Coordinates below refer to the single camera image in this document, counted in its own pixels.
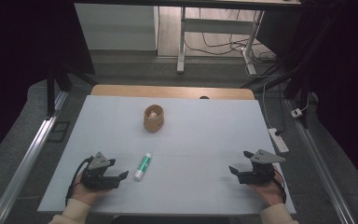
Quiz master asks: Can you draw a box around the white power strip cable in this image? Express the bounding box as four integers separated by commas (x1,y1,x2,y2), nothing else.
261,81,271,130

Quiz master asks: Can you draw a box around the wooden table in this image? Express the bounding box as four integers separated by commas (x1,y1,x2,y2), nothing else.
89,84,256,101

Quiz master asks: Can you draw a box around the tangle of floor cables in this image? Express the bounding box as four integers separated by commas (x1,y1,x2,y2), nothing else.
184,8,277,64

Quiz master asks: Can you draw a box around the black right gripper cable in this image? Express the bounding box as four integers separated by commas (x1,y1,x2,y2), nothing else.
272,166,288,204

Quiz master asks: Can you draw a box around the person's dark clothing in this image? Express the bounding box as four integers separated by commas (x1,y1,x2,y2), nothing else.
109,215,241,224

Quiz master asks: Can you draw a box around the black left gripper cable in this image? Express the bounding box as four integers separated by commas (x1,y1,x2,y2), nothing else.
64,156,94,207

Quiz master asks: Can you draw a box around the black curtain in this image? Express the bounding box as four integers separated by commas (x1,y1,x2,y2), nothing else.
0,0,96,171
287,0,358,195

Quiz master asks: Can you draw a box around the white power strip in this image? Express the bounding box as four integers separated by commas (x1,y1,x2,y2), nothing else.
267,127,290,154

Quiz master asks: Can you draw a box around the small white adapter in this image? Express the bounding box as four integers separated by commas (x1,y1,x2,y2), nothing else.
290,107,304,119

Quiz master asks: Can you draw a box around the white table mat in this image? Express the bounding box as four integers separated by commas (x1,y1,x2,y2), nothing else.
37,94,297,217

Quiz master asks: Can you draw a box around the aluminium rail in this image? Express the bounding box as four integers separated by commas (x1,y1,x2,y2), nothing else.
0,91,70,224
284,98,357,224

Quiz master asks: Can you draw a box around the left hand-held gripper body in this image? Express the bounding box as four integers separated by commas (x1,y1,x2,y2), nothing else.
79,151,121,191

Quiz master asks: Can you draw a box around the green and white tube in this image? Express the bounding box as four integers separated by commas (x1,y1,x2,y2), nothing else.
132,152,153,182

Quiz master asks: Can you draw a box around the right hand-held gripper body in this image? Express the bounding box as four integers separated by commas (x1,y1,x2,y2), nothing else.
237,148,286,188

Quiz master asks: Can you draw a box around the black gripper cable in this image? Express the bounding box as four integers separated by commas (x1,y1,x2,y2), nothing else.
272,166,288,204
64,156,94,207

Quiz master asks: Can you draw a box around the person's right hand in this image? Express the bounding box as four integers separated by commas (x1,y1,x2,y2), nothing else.
247,169,286,208

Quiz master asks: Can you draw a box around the white desk frame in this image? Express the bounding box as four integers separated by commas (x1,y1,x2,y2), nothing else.
175,6,266,77

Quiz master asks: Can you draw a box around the person's left hand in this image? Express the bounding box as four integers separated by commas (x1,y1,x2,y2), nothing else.
70,173,114,207

